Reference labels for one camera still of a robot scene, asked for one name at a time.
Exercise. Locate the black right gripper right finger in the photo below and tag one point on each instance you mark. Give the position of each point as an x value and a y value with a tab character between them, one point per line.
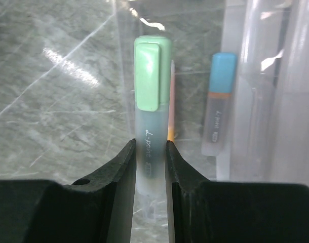
200	210

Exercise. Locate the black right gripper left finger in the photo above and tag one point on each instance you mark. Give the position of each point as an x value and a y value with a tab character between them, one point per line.
95	208

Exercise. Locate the orange cap pink highlighter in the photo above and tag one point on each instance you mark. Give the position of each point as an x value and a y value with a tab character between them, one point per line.
171	126

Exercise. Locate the white plastic drawer unit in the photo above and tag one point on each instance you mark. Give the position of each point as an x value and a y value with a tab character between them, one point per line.
239	103

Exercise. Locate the blue cap highlighter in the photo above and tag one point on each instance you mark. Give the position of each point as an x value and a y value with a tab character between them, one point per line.
222	76

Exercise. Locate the green cap highlighter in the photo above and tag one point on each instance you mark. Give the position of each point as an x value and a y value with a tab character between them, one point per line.
152	78

